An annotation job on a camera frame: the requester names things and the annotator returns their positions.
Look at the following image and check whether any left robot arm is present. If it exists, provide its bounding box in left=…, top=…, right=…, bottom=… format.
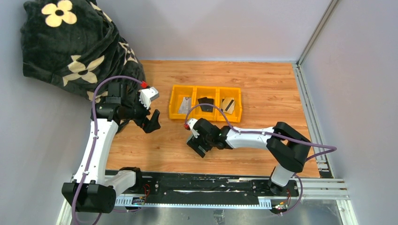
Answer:
left=61, top=82, right=161, bottom=213

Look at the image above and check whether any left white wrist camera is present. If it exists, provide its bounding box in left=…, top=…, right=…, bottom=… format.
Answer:
left=139, top=87, right=160, bottom=110

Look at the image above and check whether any yellow three-compartment bin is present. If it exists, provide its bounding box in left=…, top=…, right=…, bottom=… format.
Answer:
left=168, top=85, right=243, bottom=123

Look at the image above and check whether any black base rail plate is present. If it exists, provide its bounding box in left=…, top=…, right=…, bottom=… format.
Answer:
left=124, top=172, right=299, bottom=206

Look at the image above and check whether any silver card in bin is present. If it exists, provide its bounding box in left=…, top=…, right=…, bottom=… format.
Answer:
left=178, top=97, right=191, bottom=114

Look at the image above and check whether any aluminium frame rail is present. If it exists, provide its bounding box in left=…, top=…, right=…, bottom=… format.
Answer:
left=297, top=0, right=341, bottom=134

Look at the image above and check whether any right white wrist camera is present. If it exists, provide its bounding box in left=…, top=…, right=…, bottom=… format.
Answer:
left=184, top=118, right=199, bottom=138

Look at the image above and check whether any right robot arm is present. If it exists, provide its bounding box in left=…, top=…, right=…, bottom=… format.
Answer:
left=184, top=118, right=310, bottom=196

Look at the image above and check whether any black floral plush blanket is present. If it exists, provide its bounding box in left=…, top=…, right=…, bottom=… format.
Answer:
left=21, top=0, right=145, bottom=105

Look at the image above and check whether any gold card in bin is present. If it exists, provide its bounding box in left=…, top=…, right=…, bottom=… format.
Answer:
left=220, top=97, right=236, bottom=114

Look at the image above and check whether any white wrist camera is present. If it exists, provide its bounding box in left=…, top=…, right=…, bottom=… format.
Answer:
left=139, top=87, right=160, bottom=110
left=184, top=118, right=199, bottom=138

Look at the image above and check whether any black card in bin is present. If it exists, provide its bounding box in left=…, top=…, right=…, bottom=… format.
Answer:
left=198, top=97, right=214, bottom=113

